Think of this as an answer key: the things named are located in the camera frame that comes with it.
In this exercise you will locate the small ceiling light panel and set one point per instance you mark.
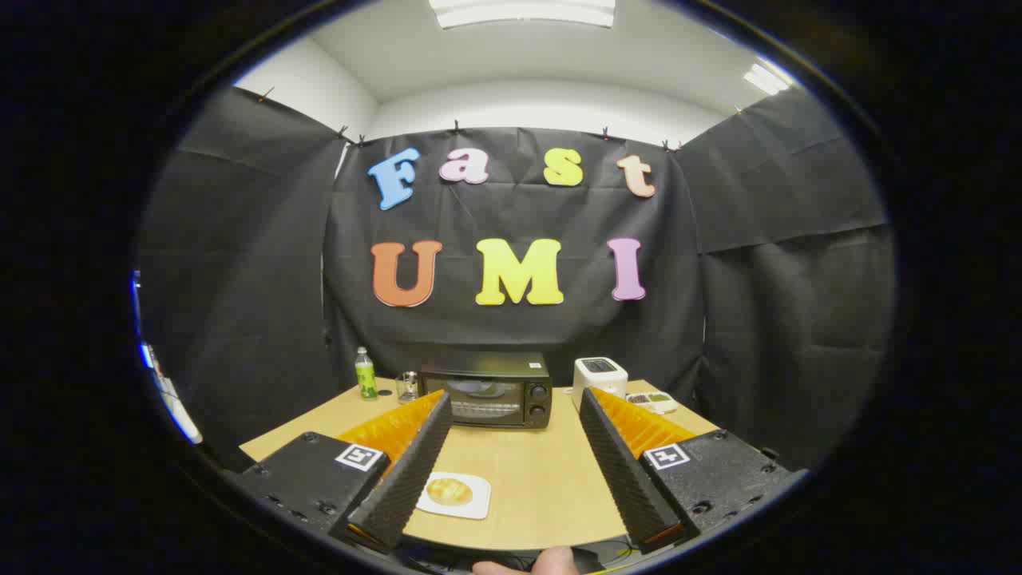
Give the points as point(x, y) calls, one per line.
point(765, 78)

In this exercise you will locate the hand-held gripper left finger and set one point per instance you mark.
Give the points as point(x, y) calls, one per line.
point(407, 471)

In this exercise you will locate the small white snack dish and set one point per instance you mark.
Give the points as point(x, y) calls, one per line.
point(655, 402)

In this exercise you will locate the white square plate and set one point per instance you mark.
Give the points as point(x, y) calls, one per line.
point(477, 511)

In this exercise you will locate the white pop-up toaster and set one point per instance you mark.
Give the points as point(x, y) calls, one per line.
point(599, 379)

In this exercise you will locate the long ceiling light panel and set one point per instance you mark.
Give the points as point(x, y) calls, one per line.
point(523, 12)

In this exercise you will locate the round golden bread bun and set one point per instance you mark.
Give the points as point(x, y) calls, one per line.
point(449, 490)

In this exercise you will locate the black toaster oven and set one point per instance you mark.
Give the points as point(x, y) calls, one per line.
point(495, 375)

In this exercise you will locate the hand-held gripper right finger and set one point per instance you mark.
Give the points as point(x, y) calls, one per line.
point(619, 471)

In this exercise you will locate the green label drink bottle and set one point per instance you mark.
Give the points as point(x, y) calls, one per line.
point(366, 382)

